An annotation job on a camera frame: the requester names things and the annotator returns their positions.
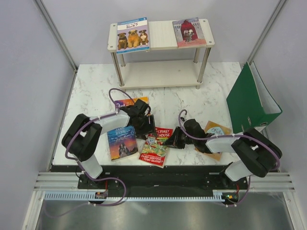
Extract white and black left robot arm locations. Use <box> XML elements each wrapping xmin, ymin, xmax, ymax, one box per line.
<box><xmin>61</xmin><ymin>99</ymin><xmax>156</xmax><ymax>188</ymax></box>

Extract tan Othello book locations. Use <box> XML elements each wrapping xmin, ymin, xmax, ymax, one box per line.
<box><xmin>203</xmin><ymin>121</ymin><xmax>233</xmax><ymax>162</ymax></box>

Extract aluminium frame rail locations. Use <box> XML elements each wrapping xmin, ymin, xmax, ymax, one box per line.
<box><xmin>33</xmin><ymin>171</ymin><xmax>81</xmax><ymax>192</ymax></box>

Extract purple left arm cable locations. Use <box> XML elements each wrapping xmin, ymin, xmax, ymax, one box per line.
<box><xmin>43</xmin><ymin>88</ymin><xmax>135</xmax><ymax>219</ymax></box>

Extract green lever arch file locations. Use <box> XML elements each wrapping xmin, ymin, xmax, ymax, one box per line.
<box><xmin>226</xmin><ymin>62</ymin><xmax>283</xmax><ymax>133</ymax></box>

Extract red castle picture book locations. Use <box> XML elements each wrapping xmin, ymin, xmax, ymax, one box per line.
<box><xmin>172</xmin><ymin>17</ymin><xmax>207</xmax><ymax>48</ymax></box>

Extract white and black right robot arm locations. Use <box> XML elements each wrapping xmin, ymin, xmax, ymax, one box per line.
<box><xmin>163</xmin><ymin>119</ymin><xmax>282</xmax><ymax>189</ymax></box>

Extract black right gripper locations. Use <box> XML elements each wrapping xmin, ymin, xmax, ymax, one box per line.
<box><xmin>163</xmin><ymin>126</ymin><xmax>196</xmax><ymax>149</ymax></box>

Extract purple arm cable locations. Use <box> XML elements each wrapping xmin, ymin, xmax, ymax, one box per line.
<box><xmin>43</xmin><ymin>88</ymin><xmax>135</xmax><ymax>219</ymax></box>
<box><xmin>178</xmin><ymin>109</ymin><xmax>281</xmax><ymax>207</ymax></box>

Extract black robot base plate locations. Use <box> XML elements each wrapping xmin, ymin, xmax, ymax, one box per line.
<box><xmin>49</xmin><ymin>164</ymin><xmax>250</xmax><ymax>198</ymax></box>

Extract red 13-Storey Treehouse book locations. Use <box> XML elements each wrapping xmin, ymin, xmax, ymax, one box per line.
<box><xmin>139</xmin><ymin>127</ymin><xmax>173</xmax><ymax>168</ymax></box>

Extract Why Do Dogs Bark book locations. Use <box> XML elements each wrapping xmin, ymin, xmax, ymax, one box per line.
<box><xmin>116</xmin><ymin>17</ymin><xmax>150</xmax><ymax>54</ymax></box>

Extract blue Jane Eyre book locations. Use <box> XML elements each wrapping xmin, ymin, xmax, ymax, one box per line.
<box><xmin>107</xmin><ymin>126</ymin><xmax>139</xmax><ymax>161</ymax></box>

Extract white two-tier shelf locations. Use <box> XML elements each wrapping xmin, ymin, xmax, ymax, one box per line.
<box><xmin>106</xmin><ymin>19</ymin><xmax>215</xmax><ymax>93</ymax></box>

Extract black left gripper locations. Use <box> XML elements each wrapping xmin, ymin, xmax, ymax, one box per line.
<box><xmin>134</xmin><ymin>115</ymin><xmax>158</xmax><ymax>141</ymax></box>

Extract light blue cable duct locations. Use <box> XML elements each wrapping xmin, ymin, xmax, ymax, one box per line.
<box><xmin>44</xmin><ymin>191</ymin><xmax>226</xmax><ymax>202</ymax></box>

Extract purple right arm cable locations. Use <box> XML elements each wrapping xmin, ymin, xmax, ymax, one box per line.
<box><xmin>178</xmin><ymin>109</ymin><xmax>281</xmax><ymax>207</ymax></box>

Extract Roald Dahl Charlie book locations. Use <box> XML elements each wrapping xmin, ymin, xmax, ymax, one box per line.
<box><xmin>115</xmin><ymin>96</ymin><xmax>149</xmax><ymax>109</ymax></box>

